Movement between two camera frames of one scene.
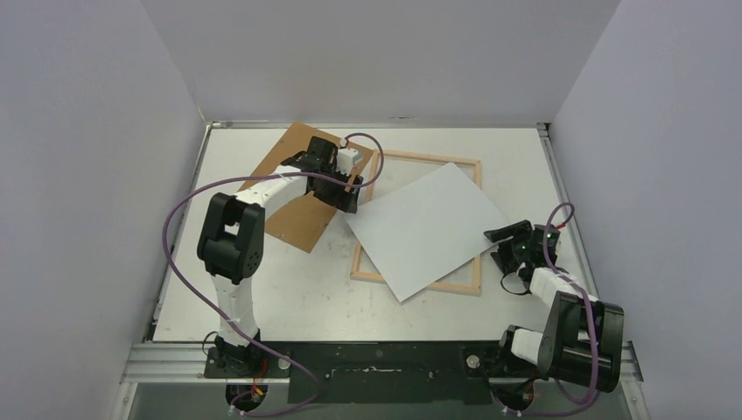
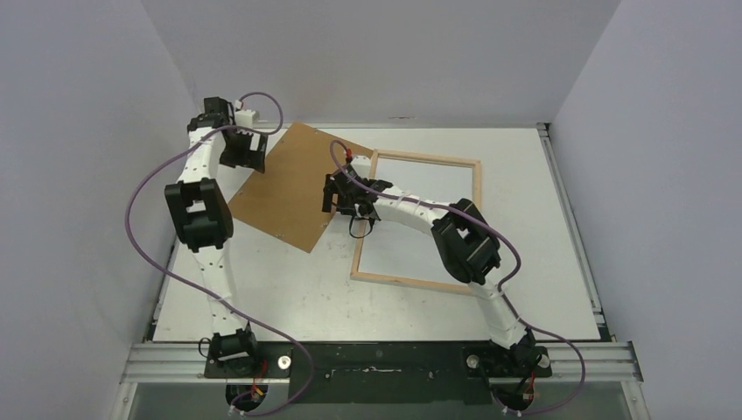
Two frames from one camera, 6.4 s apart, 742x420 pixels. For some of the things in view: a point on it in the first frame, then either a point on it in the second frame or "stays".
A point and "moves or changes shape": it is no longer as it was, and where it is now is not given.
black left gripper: x=342 y=199 → x=249 y=158
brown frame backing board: x=303 y=219 stays
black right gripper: x=515 y=243 → x=334 y=193
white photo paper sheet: x=427 y=228 moves or changes shape
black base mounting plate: x=375 y=372 stays
